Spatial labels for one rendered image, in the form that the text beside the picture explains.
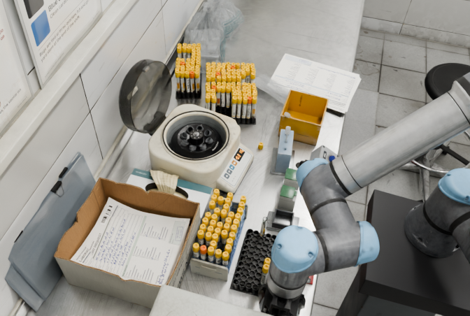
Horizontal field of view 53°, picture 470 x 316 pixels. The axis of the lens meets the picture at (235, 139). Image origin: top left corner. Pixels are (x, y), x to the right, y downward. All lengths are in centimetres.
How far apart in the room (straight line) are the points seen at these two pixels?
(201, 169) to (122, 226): 26
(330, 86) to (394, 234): 66
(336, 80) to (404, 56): 179
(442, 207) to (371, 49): 241
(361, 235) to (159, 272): 55
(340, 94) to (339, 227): 93
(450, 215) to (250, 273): 51
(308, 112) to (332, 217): 80
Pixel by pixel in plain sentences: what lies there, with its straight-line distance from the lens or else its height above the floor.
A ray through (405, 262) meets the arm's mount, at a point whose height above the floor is 95.
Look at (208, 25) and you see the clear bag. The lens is 178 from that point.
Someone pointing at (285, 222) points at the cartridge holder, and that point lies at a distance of 136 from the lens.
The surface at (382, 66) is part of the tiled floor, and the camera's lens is 342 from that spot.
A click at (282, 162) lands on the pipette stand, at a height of 94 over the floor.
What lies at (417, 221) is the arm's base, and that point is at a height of 100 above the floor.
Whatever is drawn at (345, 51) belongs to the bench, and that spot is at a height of 88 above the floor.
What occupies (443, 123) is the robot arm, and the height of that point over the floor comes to 146.
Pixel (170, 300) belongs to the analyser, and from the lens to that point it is 94.
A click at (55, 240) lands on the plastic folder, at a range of 129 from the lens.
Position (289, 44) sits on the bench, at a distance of 196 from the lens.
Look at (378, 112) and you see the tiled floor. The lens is 307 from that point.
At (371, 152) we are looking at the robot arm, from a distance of 91.
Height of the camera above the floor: 203
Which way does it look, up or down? 48 degrees down
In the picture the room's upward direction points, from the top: 3 degrees clockwise
